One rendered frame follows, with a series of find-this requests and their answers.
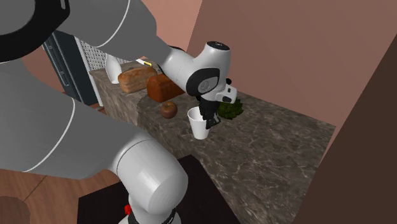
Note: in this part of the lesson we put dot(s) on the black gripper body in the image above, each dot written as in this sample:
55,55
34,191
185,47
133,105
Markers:
208,108

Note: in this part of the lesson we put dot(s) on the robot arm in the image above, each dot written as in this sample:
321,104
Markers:
46,130

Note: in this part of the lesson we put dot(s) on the white cup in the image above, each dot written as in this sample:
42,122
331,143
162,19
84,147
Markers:
199,128

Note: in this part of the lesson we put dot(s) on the green leafy lettuce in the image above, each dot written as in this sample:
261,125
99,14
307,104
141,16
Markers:
231,109

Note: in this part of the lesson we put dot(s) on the red-brown apple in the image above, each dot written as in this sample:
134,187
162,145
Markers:
168,110

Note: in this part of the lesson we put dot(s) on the dark brown bread loaf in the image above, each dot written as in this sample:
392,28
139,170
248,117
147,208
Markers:
161,89

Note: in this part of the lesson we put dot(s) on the light brown bread loaf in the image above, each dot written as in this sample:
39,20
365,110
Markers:
136,80

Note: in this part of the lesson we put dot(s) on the white and yellow knife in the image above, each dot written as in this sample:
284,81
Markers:
145,62

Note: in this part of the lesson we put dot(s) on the dark robot stand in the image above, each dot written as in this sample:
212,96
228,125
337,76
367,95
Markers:
201,198

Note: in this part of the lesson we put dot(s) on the white vase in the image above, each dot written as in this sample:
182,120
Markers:
113,69

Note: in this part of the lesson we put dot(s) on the white mesh panel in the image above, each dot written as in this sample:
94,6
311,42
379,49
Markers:
93,57

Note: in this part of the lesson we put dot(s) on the dark tall cabinet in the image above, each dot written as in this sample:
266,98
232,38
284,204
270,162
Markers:
66,65

